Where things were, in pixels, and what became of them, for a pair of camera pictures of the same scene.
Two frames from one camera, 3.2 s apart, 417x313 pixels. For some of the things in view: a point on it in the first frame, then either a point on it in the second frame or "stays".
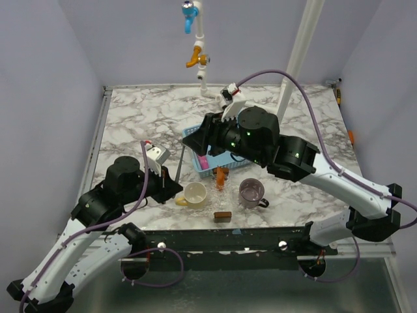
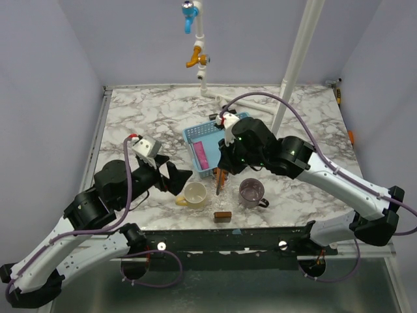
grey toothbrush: (180, 164) → (218, 188)
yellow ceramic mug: (194, 197) stays
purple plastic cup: (251, 193) stays
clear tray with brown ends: (222, 205) stays
